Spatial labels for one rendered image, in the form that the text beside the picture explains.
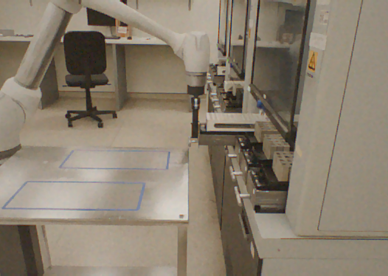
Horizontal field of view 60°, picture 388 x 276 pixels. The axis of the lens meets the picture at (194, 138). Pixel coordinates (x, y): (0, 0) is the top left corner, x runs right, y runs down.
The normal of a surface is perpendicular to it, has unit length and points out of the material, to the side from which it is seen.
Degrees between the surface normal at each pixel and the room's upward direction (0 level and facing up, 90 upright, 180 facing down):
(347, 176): 90
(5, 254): 90
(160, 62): 90
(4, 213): 0
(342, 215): 90
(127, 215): 0
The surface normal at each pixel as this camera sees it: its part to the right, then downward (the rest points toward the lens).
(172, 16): 0.02, 0.37
